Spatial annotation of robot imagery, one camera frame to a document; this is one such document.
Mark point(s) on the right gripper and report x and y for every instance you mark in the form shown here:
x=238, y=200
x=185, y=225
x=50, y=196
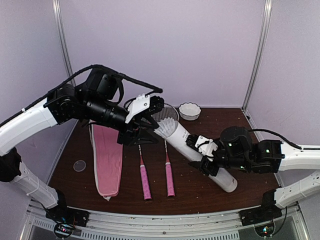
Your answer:
x=204, y=166

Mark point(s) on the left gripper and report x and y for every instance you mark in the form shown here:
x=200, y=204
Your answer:
x=132, y=136

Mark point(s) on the pink racket bag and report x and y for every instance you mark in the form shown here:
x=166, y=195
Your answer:
x=107, y=160

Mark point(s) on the white shuttlecock tube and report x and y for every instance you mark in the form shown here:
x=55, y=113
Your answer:
x=178, y=141

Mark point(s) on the pink badminton racket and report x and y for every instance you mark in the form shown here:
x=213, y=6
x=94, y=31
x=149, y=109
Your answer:
x=144, y=177
x=168, y=111

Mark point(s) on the clear tube lid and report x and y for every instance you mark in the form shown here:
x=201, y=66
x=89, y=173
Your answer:
x=79, y=166

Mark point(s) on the white feather shuttlecock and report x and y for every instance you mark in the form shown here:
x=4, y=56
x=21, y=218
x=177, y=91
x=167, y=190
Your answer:
x=168, y=125

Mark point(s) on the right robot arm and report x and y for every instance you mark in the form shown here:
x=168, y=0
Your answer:
x=234, y=149

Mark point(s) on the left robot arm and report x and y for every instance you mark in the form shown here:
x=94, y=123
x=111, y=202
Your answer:
x=107, y=98

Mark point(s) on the white scalloped bowl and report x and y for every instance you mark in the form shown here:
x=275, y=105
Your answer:
x=189, y=111

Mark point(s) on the metal base rail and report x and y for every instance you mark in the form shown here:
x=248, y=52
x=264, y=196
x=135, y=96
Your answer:
x=224, y=225

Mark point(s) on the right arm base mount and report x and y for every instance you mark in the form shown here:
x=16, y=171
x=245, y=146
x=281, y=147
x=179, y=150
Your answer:
x=262, y=220

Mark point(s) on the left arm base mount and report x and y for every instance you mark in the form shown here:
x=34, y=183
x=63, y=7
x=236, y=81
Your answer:
x=66, y=222

